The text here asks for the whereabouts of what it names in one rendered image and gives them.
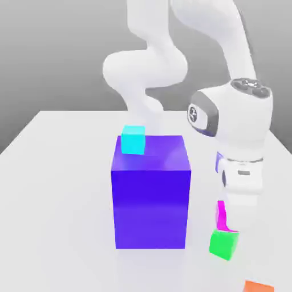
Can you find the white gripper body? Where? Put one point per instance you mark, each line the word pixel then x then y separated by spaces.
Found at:
pixel 244 182

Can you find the small magenta cube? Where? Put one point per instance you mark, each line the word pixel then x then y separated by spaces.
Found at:
pixel 220 216

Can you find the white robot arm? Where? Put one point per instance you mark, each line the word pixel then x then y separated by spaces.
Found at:
pixel 241 118

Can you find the small green cube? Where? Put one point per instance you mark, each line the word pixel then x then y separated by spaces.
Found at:
pixel 222 244

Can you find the small orange cube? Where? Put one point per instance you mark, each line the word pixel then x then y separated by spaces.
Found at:
pixel 257 287

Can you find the small cyan cube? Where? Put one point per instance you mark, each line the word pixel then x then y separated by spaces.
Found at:
pixel 133 140

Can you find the large blue box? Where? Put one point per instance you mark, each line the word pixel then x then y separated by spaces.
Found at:
pixel 150 205

